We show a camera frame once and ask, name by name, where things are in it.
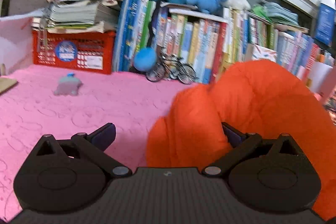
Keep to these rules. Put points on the pink patterned blanket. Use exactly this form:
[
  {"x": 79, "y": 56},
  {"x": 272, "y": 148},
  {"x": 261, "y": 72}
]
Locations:
[{"x": 30, "y": 110}]

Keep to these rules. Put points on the row of upright books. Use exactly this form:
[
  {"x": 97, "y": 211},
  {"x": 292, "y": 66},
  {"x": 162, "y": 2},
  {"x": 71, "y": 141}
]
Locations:
[{"x": 210, "y": 43}]

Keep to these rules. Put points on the blue round ball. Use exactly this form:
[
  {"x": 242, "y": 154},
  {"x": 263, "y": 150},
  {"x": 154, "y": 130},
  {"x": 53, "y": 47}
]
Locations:
[{"x": 145, "y": 59}]

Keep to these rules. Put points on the wooden board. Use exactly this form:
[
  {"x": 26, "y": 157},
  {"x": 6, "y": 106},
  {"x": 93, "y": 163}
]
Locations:
[{"x": 7, "y": 84}]

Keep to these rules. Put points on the stack of teal folded cloth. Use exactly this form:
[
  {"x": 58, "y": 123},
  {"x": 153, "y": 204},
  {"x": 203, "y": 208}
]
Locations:
[{"x": 275, "y": 12}]

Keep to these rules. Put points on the orange puffer jacket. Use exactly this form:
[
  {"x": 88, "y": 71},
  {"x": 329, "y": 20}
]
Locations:
[{"x": 253, "y": 97}]

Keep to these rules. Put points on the red plastic crate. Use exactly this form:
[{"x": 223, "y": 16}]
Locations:
[{"x": 88, "y": 51}]

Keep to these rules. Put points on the stack of papers and magazines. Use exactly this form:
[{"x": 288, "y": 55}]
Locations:
[{"x": 77, "y": 16}]

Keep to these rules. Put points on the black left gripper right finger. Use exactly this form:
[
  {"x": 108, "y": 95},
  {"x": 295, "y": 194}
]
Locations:
[{"x": 269, "y": 175}]

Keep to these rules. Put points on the blue hanging package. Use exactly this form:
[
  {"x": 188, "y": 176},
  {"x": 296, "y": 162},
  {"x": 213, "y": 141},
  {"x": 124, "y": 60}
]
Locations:
[{"x": 324, "y": 28}]

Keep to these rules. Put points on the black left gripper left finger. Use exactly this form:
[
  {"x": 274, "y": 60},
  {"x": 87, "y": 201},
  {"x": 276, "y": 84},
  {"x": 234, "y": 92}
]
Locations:
[{"x": 65, "y": 175}]

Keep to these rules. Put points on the grey small plush toy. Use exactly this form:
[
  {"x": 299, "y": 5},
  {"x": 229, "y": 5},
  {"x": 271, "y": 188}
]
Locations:
[{"x": 68, "y": 85}]

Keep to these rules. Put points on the miniature black bicycle model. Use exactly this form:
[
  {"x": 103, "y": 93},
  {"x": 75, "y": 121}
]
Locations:
[{"x": 171, "y": 67}]

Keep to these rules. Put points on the white pencil pattern box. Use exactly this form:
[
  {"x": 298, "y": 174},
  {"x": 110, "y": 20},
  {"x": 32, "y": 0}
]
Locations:
[{"x": 256, "y": 52}]

